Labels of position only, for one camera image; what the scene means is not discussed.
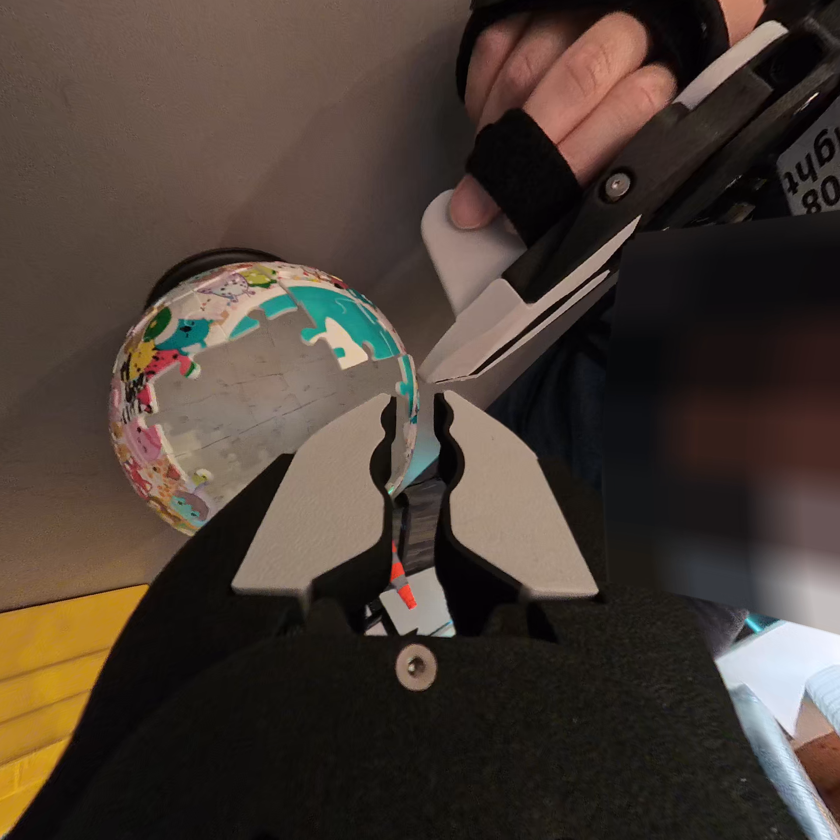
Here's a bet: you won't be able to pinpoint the person's right hand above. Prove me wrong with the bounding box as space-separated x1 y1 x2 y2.
449 0 769 232

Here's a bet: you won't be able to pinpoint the orange striped cable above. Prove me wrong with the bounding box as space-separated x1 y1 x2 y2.
390 541 420 611

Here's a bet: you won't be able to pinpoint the silver metal bar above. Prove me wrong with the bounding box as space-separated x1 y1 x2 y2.
727 682 840 840

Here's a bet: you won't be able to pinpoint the person's dark trousers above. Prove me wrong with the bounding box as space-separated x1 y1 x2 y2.
487 289 614 492

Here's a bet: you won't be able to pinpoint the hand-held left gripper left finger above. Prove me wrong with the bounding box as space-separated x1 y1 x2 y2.
231 392 399 600

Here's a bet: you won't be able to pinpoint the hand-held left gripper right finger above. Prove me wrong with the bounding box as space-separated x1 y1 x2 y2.
433 392 600 601

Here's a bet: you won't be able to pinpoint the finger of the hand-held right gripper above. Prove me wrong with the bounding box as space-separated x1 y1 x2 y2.
435 271 619 412
418 189 642 383

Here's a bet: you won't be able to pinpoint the colourful puzzle ball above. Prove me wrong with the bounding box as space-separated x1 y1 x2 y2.
108 261 421 536

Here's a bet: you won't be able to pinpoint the stack of yellow bins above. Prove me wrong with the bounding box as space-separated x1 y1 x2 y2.
0 584 151 823

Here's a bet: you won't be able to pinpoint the black ball stand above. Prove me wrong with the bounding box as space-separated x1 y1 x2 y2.
146 247 284 307

